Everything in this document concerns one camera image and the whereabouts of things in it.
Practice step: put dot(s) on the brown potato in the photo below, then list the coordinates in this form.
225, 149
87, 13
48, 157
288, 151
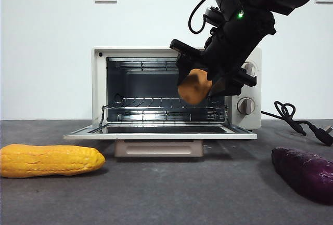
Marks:
195, 87

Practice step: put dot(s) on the beige oven knob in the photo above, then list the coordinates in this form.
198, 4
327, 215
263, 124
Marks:
250, 69
245, 106

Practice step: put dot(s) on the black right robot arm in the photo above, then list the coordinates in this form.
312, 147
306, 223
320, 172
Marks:
242, 35

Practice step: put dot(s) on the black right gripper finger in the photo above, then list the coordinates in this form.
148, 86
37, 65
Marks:
229, 87
182, 67

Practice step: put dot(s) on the yellow corn cob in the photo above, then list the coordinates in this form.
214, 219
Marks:
49, 160

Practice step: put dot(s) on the purple sweet potato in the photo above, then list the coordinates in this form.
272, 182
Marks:
301, 174

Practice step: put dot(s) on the white toaster oven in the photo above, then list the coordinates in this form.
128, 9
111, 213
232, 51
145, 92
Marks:
99, 84

